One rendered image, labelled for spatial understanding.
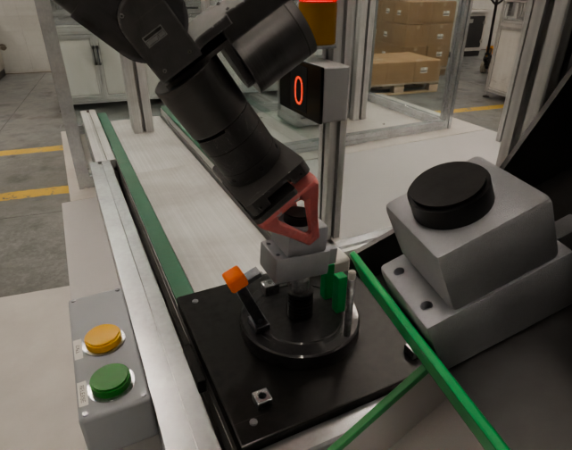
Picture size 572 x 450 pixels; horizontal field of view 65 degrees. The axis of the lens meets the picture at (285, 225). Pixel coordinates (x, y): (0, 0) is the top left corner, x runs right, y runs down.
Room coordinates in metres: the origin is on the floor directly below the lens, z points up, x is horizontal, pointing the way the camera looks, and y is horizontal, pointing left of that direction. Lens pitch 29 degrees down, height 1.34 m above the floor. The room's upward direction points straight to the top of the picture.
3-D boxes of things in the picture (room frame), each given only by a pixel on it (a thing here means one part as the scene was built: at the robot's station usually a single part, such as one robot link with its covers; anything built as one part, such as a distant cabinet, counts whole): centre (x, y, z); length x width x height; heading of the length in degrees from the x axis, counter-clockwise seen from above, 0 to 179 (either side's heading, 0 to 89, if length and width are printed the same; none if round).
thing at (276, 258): (0.42, -0.02, 1.09); 0.08 x 0.04 x 0.07; 115
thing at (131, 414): (0.40, 0.21, 0.93); 0.21 x 0.07 x 0.06; 26
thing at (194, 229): (0.69, 0.09, 0.91); 0.84 x 0.28 x 0.10; 26
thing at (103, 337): (0.40, 0.21, 0.96); 0.04 x 0.04 x 0.02
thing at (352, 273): (0.38, -0.07, 1.03); 0.01 x 0.01 x 0.08
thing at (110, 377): (0.33, 0.18, 0.96); 0.04 x 0.04 x 0.02
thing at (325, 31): (0.64, -0.04, 1.28); 0.05 x 0.05 x 0.05
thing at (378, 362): (0.41, -0.02, 0.96); 0.24 x 0.24 x 0.02; 26
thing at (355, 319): (0.41, -0.02, 0.98); 0.14 x 0.14 x 0.02
